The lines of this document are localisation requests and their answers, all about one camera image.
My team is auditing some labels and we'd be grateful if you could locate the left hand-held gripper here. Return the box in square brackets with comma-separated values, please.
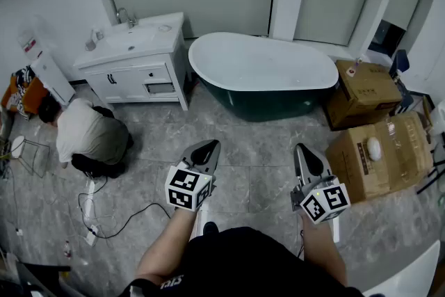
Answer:
[164, 139, 222, 212]

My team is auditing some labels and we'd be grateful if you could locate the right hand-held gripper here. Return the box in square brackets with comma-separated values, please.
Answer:
[291, 143, 351, 225]

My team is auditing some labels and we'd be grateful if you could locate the person's left forearm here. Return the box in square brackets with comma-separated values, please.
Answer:
[134, 207, 200, 286]

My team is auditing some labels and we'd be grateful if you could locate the person's right forearm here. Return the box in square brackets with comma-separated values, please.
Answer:
[299, 215, 348, 288]

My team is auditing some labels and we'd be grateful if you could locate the white bathtub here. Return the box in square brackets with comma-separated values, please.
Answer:
[188, 31, 340, 122]

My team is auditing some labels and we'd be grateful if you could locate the white rounded object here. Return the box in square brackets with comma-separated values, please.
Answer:
[366, 137, 382, 161]

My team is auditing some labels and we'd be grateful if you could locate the person's black shoe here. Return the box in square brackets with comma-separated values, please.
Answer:
[203, 220, 220, 237]

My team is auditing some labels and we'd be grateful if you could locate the plastic-wrapped cardboard box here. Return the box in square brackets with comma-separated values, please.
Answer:
[325, 111, 435, 204]

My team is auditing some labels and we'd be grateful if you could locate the brown cardboard box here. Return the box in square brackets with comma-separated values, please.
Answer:
[325, 59, 404, 131]

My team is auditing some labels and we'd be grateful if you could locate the white vanity cabinet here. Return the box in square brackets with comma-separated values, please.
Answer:
[72, 12, 193, 112]

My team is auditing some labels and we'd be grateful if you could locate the person's black clothing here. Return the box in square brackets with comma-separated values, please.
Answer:
[121, 225, 366, 297]

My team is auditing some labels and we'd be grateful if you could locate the white power strip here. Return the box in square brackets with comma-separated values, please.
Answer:
[84, 224, 101, 248]

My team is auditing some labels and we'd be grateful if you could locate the blue chair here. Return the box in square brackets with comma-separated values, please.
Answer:
[389, 49, 415, 115]

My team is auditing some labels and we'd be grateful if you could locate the chrome faucet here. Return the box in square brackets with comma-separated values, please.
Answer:
[116, 7, 140, 29]

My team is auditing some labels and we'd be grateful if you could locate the white water dispenser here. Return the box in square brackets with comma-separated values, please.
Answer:
[30, 52, 76, 106]

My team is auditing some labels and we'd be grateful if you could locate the orange chair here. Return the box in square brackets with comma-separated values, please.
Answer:
[0, 66, 48, 120]

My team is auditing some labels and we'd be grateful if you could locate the patterned bag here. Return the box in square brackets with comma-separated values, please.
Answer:
[13, 66, 35, 118]

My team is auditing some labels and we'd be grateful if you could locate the clear water jug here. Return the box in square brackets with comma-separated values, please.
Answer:
[19, 15, 58, 62]

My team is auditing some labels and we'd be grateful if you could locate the black floor cable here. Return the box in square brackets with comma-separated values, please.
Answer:
[78, 175, 172, 241]

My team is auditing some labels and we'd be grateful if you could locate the wire side table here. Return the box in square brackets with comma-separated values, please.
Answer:
[10, 135, 51, 179]

